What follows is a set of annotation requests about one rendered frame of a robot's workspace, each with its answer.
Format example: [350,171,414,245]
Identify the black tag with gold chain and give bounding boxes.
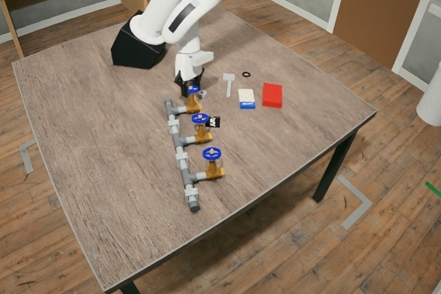
[199,105,221,127]

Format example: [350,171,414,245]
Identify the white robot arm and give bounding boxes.
[130,0,223,67]

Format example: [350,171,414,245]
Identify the red block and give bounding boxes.
[262,83,282,108]

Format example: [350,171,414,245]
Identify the grey and white pipe manifold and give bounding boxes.
[164,86,225,211]

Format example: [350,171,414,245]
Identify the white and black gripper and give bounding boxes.
[174,52,204,98]

